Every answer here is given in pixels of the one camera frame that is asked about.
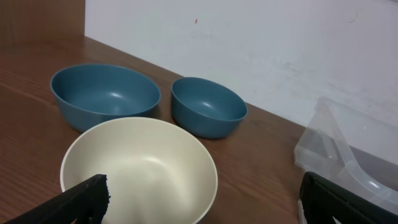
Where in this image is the dark blue bowl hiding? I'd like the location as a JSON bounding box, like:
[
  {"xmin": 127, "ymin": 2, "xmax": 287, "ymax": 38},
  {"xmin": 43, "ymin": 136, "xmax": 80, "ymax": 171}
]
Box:
[
  {"xmin": 171, "ymin": 77, "xmax": 248, "ymax": 139},
  {"xmin": 50, "ymin": 63, "xmax": 161, "ymax": 133}
]

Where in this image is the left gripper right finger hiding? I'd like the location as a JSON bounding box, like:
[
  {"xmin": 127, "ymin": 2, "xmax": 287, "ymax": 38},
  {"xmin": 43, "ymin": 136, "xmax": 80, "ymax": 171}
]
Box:
[{"xmin": 298, "ymin": 172, "xmax": 397, "ymax": 224}]

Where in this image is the cream bowl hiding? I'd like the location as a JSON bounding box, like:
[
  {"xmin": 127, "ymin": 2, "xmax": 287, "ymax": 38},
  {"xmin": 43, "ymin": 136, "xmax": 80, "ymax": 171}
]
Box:
[{"xmin": 60, "ymin": 117, "xmax": 218, "ymax": 223}]

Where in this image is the dark blue bowl far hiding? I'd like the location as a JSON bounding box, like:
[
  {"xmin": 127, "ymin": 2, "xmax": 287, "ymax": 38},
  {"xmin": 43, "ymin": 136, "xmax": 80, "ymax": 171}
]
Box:
[{"xmin": 171, "ymin": 77, "xmax": 248, "ymax": 139}]

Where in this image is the dark blue bowl near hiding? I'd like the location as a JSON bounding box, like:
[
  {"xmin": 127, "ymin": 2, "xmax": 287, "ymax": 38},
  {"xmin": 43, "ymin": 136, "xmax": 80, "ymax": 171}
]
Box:
[{"xmin": 50, "ymin": 63, "xmax": 161, "ymax": 133}]

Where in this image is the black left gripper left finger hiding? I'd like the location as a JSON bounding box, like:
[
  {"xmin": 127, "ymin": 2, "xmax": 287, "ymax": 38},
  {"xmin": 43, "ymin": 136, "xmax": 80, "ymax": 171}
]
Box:
[{"xmin": 5, "ymin": 174, "xmax": 110, "ymax": 224}]

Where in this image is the clear plastic storage container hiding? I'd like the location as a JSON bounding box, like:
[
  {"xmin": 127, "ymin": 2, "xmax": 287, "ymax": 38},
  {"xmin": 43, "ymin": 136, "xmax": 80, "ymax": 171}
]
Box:
[{"xmin": 294, "ymin": 98, "xmax": 397, "ymax": 213}]

